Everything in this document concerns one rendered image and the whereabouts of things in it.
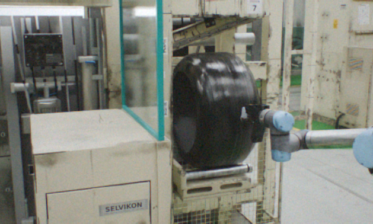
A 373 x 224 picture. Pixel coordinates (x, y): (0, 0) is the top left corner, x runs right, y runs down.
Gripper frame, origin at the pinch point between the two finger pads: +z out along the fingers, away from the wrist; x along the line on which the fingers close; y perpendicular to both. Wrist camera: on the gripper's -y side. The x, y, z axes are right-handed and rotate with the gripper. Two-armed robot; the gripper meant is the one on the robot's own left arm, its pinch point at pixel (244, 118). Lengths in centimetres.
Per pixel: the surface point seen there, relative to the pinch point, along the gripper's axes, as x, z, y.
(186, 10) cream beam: 10, 42, 52
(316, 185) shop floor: -176, 190, -99
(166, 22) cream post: 29, 17, 44
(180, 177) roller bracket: 26.0, 13.7, -27.1
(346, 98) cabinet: -342, 350, -30
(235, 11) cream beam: -18, 42, 52
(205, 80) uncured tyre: 14.8, 7.7, 17.3
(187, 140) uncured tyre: 9, 50, -17
